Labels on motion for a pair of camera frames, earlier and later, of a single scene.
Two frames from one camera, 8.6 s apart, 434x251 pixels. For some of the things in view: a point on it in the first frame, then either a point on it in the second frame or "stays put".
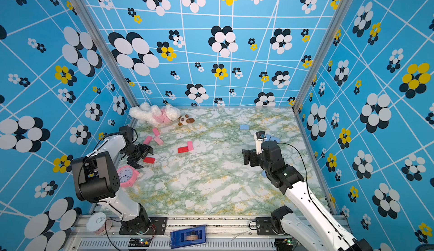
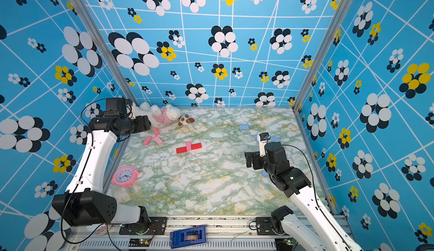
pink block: x=190 y=145 stays put
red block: x=150 y=160 to x=196 y=146
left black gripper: x=146 y=150 to x=144 y=123
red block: x=182 y=149 stays put
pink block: x=156 y=132 stays put
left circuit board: x=139 y=242 stays put
